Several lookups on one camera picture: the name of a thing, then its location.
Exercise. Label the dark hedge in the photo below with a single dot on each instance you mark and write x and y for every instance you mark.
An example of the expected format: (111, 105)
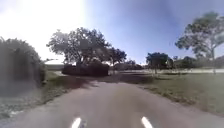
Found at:
(86, 69)

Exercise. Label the large tree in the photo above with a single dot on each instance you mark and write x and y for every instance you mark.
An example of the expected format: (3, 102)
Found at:
(81, 45)

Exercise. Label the grey asphalt path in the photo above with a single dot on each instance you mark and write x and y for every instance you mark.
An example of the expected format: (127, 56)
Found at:
(113, 103)

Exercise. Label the grass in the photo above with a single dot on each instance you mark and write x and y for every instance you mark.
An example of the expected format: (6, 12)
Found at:
(50, 88)
(196, 88)

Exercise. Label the robot's own part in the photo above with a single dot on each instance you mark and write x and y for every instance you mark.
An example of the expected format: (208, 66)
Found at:
(76, 123)
(147, 122)

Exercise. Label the large bush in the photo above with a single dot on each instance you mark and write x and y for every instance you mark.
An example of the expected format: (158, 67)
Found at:
(18, 65)

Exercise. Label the tall tree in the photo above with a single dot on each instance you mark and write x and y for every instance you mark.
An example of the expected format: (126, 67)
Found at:
(205, 33)

